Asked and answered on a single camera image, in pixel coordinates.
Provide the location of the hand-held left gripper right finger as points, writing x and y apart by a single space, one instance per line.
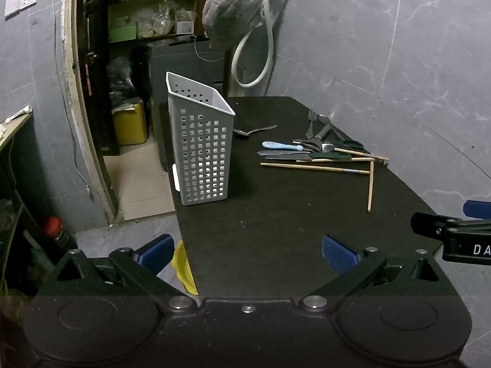
337 257

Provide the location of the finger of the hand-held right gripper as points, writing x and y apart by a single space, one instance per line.
477 209
429 225

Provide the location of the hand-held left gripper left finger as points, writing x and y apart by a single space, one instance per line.
157 252

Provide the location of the wooden chopstick purple band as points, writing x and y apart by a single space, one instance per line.
368 155
307 166

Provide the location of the grey perforated plastic basket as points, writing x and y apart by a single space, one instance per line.
203 149

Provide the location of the steel-bladed knife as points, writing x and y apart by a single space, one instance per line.
276 153

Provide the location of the blue ceramic spoon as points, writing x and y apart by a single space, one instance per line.
276 145

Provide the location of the metal fork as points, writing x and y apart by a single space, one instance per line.
312 115

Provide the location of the large metal spoon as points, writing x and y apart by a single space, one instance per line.
241 133

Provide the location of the yellow plastic strainer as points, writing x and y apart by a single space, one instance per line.
184 272

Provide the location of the red-capped bottle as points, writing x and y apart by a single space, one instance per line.
55 230

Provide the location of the yellow canister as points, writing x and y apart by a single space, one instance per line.
130 126

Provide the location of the black plastic bags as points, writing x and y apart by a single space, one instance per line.
121 80

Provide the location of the dark grey cabinet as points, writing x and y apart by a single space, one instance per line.
184 69

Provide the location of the white tube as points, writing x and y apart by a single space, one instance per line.
17 114

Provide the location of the white cloth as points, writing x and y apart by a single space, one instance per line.
2 130

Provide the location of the green box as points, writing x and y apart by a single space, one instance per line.
122 34

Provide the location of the small white box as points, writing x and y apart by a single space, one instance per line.
185 27

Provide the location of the clear bags on shelf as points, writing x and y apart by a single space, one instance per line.
161 23

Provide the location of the wooden shelf unit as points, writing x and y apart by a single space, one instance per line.
149 2

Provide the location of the clear plastic bag dark contents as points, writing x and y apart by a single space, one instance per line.
230 11

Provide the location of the beige door frame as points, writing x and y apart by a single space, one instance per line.
76 122

